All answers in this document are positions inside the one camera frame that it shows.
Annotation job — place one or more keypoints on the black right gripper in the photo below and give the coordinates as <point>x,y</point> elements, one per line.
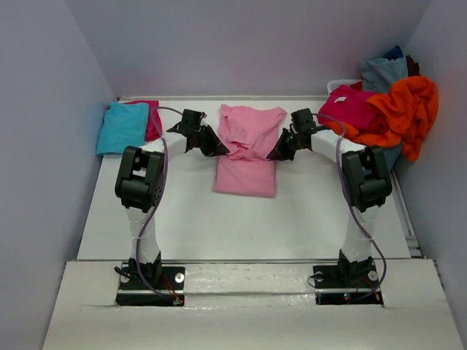
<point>279,152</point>

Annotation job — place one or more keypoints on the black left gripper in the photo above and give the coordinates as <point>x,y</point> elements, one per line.
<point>215,147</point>

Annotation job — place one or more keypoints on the light pink t-shirt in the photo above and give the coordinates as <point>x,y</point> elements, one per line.
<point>249,134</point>

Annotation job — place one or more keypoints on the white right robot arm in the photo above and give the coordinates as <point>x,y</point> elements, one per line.
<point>365,183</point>

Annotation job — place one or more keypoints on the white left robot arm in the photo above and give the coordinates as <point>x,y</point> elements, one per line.
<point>141,182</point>

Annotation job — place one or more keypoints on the folded magenta t-shirt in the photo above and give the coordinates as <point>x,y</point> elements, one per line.
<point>154,124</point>

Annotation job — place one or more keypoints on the crumpled magenta t-shirt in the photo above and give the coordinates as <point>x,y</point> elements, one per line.
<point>347,104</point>

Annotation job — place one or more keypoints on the white laundry basket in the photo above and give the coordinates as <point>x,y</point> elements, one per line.
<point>334,84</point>

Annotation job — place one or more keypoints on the folded turquoise t-shirt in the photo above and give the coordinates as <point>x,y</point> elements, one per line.
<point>124,125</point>

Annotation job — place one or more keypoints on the grey-blue t-shirt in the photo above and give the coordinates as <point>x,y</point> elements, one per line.
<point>379,74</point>

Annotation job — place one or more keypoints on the crumpled orange t-shirt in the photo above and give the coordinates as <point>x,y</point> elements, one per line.
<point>404,117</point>

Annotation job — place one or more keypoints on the dark blue t-shirt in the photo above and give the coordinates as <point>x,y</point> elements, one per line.
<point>394,53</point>

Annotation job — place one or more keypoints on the maroon t-shirt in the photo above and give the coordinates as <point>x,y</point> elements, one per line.
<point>413,67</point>

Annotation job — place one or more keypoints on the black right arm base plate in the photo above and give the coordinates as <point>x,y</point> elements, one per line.
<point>331,290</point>

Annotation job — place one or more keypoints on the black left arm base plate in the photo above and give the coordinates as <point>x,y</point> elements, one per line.
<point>168,291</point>

